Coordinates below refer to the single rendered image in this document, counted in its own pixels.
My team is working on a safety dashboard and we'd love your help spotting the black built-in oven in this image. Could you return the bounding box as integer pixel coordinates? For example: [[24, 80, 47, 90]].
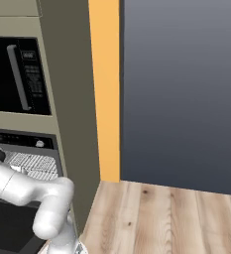
[[0, 127, 65, 254]]

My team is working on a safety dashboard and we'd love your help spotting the black microwave oven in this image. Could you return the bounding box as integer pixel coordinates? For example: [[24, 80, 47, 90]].
[[0, 37, 53, 116]]

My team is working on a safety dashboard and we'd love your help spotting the black oven door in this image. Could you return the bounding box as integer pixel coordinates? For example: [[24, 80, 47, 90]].
[[0, 196, 50, 254]]

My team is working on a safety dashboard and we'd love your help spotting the tall taupe cabinet column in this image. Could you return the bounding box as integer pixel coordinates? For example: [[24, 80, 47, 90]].
[[0, 0, 102, 254]]

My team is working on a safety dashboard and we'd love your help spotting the taupe cupboard door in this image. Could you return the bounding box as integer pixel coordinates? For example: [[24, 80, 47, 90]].
[[0, 0, 43, 18]]

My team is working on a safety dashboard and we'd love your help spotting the grey microwave door handle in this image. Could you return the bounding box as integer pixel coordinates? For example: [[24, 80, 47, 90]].
[[6, 44, 33, 112]]

